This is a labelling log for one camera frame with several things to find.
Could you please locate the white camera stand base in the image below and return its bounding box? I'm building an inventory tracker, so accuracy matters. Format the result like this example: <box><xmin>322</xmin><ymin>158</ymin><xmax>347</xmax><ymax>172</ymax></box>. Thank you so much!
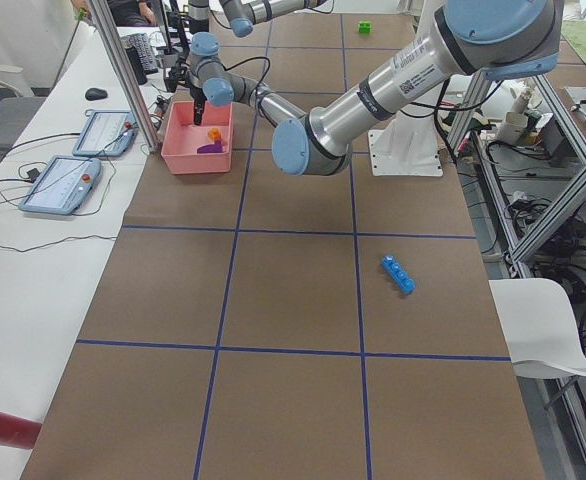
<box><xmin>367</xmin><ymin>79</ymin><xmax>489</xmax><ymax>179</ymax></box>

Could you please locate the far teach pendant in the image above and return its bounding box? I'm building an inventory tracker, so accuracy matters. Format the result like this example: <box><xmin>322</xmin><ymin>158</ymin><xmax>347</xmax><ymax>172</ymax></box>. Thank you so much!
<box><xmin>72</xmin><ymin>110</ymin><xmax>136</xmax><ymax>157</ymax></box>

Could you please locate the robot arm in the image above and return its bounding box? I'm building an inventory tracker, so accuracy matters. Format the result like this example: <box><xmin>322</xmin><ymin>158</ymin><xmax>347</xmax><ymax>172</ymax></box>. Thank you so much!
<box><xmin>187</xmin><ymin>0</ymin><xmax>325</xmax><ymax>38</ymax></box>
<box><xmin>183</xmin><ymin>1</ymin><xmax>564</xmax><ymax>176</ymax></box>

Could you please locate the near teach pendant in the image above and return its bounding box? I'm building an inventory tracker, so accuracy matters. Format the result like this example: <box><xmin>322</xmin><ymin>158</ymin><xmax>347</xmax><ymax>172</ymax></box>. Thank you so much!
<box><xmin>18</xmin><ymin>155</ymin><xmax>102</xmax><ymax>215</ymax></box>

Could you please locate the white paper sheet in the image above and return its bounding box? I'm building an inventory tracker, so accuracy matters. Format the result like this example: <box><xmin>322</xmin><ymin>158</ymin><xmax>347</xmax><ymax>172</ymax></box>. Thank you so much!
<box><xmin>489</xmin><ymin>278</ymin><xmax>586</xmax><ymax>379</ymax></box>

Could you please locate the purple block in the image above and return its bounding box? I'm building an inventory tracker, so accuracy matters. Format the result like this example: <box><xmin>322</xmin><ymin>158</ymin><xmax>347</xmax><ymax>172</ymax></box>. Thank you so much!
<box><xmin>196</xmin><ymin>140</ymin><xmax>227</xmax><ymax>154</ymax></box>

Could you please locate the pink plastic box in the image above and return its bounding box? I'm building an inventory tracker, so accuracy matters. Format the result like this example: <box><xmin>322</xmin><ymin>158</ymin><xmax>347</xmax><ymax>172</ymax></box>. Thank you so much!
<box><xmin>161</xmin><ymin>101</ymin><xmax>233</xmax><ymax>175</ymax></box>

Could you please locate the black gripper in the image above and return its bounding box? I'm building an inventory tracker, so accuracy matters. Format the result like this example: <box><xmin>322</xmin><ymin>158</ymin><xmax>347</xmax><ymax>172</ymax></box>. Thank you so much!
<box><xmin>167</xmin><ymin>60</ymin><xmax>206</xmax><ymax>126</ymax></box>

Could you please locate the orange block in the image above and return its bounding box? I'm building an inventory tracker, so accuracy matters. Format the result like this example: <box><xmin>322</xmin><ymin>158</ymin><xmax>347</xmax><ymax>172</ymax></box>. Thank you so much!
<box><xmin>207</xmin><ymin>128</ymin><xmax>222</xmax><ymax>142</ymax></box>

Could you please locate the red cylinder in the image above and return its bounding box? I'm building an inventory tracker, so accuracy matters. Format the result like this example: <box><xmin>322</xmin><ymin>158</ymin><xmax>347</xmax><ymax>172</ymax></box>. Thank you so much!
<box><xmin>0</xmin><ymin>412</ymin><xmax>42</xmax><ymax>449</ymax></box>

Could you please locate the long blue block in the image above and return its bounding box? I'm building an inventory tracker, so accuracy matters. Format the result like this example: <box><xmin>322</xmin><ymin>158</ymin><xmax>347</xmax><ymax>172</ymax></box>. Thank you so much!
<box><xmin>381</xmin><ymin>255</ymin><xmax>416</xmax><ymax>295</ymax></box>

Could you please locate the black keyboard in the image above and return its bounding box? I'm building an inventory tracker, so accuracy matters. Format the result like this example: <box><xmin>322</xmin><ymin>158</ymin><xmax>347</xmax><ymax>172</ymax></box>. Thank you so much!
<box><xmin>121</xmin><ymin>33</ymin><xmax>158</xmax><ymax>74</ymax></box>

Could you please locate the black computer mouse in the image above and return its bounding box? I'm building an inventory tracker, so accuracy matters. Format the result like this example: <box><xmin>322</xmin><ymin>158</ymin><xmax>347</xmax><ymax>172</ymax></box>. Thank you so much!
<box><xmin>84</xmin><ymin>87</ymin><xmax>108</xmax><ymax>101</ymax></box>

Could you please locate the green block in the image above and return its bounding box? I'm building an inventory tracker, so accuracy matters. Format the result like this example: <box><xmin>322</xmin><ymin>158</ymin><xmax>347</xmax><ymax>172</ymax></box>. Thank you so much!
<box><xmin>358</xmin><ymin>21</ymin><xmax>372</xmax><ymax>35</ymax></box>

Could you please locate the aluminium frame post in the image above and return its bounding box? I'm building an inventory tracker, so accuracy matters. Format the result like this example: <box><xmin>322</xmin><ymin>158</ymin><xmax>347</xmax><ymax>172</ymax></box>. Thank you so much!
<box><xmin>87</xmin><ymin>0</ymin><xmax>160</xmax><ymax>153</ymax></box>

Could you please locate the teach pendant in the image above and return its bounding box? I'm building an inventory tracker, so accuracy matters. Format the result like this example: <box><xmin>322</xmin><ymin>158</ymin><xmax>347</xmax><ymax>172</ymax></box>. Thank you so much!
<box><xmin>72</xmin><ymin>110</ymin><xmax>136</xmax><ymax>157</ymax></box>
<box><xmin>18</xmin><ymin>155</ymin><xmax>102</xmax><ymax>215</ymax></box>

